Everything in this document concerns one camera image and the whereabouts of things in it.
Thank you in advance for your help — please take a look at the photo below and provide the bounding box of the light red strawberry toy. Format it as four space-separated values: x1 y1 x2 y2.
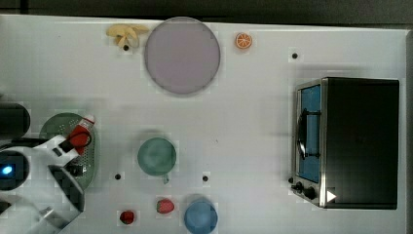
156 199 174 215

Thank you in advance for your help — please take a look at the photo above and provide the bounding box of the dark red strawberry toy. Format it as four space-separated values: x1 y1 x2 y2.
120 211 134 225

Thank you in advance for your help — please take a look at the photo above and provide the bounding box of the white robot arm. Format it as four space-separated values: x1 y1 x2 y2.
1 146 85 234

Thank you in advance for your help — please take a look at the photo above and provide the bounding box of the blue cup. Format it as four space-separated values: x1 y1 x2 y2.
184 199 218 234

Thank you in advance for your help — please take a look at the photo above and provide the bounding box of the green mug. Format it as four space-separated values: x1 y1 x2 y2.
137 137 177 184

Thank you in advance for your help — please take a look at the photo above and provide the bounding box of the red ketchup bottle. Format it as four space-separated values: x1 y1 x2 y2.
68 115 95 155

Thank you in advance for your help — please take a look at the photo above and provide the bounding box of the black toaster oven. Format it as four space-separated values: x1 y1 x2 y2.
288 77 399 210

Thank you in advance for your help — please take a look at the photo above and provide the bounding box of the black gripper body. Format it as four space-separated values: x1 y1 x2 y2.
66 163 87 176

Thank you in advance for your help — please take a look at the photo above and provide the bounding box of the round grey plate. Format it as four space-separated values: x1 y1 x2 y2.
144 17 221 96

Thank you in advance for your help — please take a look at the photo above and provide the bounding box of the green strainer basket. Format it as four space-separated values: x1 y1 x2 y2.
38 112 97 191

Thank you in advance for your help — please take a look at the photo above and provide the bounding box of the orange slice toy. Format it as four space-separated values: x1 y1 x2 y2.
235 32 252 50

